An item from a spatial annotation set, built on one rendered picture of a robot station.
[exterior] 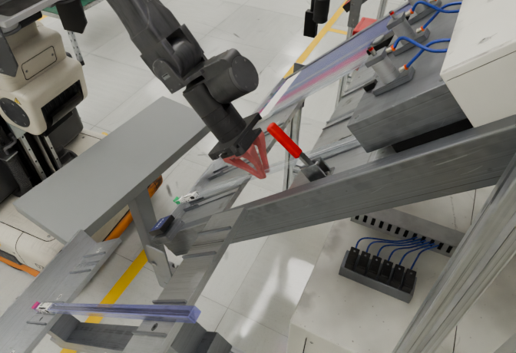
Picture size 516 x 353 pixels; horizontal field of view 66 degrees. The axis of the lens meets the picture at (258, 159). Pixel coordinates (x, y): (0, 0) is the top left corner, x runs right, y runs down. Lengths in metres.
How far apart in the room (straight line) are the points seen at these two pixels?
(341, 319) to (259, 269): 0.80
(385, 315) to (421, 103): 0.58
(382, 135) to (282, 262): 1.25
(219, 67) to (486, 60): 0.35
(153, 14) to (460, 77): 0.42
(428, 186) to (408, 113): 0.09
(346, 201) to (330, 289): 0.44
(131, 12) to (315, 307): 0.68
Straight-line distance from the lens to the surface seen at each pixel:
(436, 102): 0.47
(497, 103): 0.44
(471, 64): 0.42
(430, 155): 0.46
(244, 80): 0.61
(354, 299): 0.95
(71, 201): 1.22
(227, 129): 0.66
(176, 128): 1.35
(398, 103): 0.48
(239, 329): 1.57
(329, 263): 0.99
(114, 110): 2.54
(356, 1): 1.95
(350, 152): 0.60
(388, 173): 0.49
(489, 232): 0.47
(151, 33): 0.63
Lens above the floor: 1.45
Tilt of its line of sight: 44 degrees down
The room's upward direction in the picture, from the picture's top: straight up
